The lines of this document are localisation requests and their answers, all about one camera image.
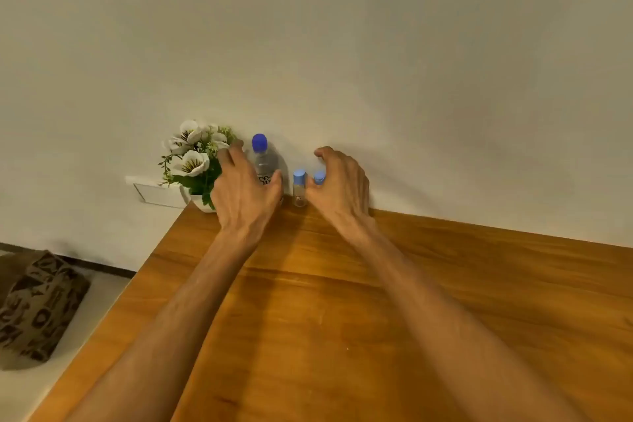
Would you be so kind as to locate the person's right hand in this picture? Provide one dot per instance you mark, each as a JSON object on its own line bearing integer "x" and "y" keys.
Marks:
{"x": 343, "y": 194}

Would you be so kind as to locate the person's left hand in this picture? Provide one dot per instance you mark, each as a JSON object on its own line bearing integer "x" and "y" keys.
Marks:
{"x": 242, "y": 199}

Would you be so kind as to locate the person's left thumb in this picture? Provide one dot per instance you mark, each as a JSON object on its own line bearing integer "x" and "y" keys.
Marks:
{"x": 276, "y": 185}

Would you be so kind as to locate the person's right thumb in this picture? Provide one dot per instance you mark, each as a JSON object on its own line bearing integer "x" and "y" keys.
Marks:
{"x": 312, "y": 189}

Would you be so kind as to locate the small vial with light-blue cap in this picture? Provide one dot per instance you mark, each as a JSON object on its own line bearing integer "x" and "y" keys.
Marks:
{"x": 320, "y": 176}
{"x": 299, "y": 187}

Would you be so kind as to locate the clear bottle with blue cap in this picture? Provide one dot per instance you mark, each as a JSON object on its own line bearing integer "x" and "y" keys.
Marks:
{"x": 262, "y": 159}

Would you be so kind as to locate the person's left forearm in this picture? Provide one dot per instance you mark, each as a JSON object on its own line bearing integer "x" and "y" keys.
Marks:
{"x": 168, "y": 332}

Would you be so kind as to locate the person's right forearm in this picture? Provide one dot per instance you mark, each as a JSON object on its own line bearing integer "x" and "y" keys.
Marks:
{"x": 445, "y": 332}

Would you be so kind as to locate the white flower plant in pot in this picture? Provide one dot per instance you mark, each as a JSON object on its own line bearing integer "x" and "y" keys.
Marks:
{"x": 193, "y": 164}

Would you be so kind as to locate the brown patterned bag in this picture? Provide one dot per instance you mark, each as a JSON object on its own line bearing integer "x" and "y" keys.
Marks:
{"x": 37, "y": 305}

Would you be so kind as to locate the white wall box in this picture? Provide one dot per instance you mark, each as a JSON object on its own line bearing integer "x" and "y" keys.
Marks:
{"x": 156, "y": 193}

